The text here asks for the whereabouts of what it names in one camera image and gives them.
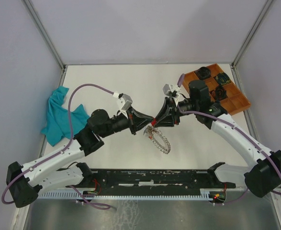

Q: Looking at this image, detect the white slotted cable duct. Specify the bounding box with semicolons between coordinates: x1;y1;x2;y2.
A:
39;188;215;199

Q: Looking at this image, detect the green yellow round part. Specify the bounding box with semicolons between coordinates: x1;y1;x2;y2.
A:
215;72;231;86

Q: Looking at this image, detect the black round part top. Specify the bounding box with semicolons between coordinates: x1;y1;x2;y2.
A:
195;67;211;80

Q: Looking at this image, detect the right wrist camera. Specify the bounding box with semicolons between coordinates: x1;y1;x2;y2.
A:
163;84;181;98

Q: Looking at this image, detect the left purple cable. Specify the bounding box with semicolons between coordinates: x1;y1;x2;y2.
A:
1;83;118;211

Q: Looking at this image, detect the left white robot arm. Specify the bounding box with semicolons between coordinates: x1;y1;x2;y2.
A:
6;107;154;208

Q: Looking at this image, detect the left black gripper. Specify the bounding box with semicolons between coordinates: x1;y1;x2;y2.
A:
100;105;154;138

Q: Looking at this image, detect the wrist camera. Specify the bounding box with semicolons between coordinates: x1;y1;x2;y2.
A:
163;84;181;98
112;92;133;115

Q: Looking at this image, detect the right aluminium frame post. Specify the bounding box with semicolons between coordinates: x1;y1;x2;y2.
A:
231;0;278;68

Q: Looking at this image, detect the silver keyring with keys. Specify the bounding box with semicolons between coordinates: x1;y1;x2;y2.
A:
144;126;171;154

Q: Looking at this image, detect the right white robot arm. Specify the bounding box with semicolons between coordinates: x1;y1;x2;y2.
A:
153;80;281;197

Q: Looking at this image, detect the aluminium frame post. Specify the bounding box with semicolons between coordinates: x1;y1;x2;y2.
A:
231;0;278;68
21;0;66;72

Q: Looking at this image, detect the teal cloth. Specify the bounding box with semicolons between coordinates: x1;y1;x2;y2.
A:
41;86;89;146

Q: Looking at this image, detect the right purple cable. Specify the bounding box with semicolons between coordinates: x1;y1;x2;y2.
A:
176;75;281;206

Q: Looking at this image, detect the orange compartment tray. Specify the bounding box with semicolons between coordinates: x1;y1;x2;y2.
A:
182;64;251;115

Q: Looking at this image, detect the black round part lower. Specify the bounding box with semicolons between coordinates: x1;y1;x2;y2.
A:
210;85;227;101

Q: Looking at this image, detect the purple cable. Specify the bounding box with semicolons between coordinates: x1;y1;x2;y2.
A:
176;75;281;206
1;83;118;211

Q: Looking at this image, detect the black round part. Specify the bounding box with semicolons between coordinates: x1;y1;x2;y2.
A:
210;85;227;101
195;67;211;80

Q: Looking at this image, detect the left aluminium frame post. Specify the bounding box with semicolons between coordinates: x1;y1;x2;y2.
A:
21;0;66;72

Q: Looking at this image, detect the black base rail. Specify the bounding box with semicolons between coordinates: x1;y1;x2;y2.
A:
75;167;236;196

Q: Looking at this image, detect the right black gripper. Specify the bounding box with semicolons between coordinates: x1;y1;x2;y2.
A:
153;96;198;128

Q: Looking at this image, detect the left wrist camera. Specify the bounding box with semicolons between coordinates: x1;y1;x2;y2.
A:
112;92;133;115

